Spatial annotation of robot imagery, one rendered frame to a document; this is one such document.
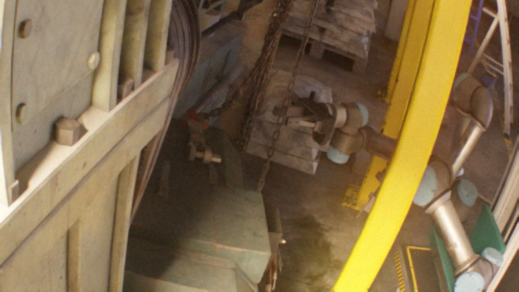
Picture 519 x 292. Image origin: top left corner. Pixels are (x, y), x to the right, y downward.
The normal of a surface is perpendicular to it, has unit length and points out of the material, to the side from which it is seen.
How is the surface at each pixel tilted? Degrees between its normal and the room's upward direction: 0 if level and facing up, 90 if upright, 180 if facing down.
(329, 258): 0
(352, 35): 65
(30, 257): 90
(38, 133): 80
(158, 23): 90
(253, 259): 90
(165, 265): 0
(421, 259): 0
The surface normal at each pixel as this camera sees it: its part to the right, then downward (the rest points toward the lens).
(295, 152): 0.00, -0.03
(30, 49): 0.96, 0.18
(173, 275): 0.26, -0.87
